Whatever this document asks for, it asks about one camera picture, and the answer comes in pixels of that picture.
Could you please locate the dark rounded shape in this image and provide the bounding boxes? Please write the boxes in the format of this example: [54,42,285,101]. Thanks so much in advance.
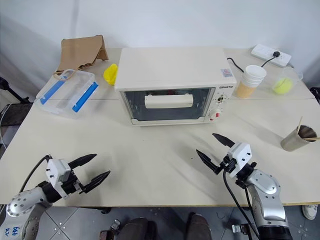
[119,217,156,240]
[184,212,214,240]

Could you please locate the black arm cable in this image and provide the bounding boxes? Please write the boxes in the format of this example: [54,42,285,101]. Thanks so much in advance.
[222,169,261,240]
[18,154,54,193]

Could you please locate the black equipment piece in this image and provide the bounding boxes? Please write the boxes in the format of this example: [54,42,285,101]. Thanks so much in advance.
[309,86,320,104]

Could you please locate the yellow-green tennis ball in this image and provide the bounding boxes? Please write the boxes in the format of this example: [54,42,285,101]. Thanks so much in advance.
[272,77,294,95]

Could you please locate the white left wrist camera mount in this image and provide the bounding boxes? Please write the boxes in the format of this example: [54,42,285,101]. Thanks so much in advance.
[46,157,73,199]

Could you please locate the white power strip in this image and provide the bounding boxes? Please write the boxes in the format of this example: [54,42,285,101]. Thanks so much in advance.
[250,44,293,67]

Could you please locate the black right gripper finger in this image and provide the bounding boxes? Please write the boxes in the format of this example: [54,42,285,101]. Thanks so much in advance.
[211,133,236,149]
[195,149,224,175]

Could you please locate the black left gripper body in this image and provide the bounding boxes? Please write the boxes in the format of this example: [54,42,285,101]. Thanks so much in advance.
[60,170,85,198]

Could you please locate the clear plastic box blue clips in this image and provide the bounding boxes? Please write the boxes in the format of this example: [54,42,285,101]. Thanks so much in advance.
[34,69,100,122]

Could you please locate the white toaster oven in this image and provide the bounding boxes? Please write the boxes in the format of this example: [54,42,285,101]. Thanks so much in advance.
[114,47,238,127]

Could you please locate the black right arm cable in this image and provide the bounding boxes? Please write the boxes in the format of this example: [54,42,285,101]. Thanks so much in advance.
[222,169,261,240]

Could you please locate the brown paper bag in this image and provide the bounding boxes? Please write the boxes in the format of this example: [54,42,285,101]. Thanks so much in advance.
[55,34,110,76]

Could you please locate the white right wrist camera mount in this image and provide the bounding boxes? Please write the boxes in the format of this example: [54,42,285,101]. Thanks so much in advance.
[223,142,252,179]

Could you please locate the steel cup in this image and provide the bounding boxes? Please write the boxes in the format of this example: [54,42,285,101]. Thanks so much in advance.
[280,124,319,153]

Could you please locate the glass oven door with handle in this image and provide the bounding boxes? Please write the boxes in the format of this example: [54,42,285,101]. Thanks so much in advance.
[119,87,217,122]

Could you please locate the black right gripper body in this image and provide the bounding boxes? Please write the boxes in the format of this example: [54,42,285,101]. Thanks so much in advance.
[219,154,239,174]

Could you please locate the clear plastic measuring jug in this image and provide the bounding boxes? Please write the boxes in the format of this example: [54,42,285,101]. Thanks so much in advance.
[259,68,305,96]

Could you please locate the black power cord with plug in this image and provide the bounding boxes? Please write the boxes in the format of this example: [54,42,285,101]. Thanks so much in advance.
[226,50,282,74]

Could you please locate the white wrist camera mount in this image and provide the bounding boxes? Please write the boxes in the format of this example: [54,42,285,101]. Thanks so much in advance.
[46,157,73,199]
[223,142,252,179]

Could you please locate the white sneaker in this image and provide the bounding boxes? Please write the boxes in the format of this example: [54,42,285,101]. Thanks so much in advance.
[302,203,320,221]

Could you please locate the yellow crumpled plastic item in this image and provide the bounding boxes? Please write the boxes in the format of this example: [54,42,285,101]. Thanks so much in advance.
[103,63,119,87]

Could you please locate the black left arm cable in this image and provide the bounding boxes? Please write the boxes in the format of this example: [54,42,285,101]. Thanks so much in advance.
[18,154,54,193]

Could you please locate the black tripod stand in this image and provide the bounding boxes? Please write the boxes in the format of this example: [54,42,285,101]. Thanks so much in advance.
[0,76,34,105]

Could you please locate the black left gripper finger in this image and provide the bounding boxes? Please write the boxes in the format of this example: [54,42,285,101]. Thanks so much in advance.
[78,170,112,195]
[67,153,98,172]

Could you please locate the stack of paper cups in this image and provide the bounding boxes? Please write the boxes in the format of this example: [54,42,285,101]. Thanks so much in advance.
[235,64,268,99]

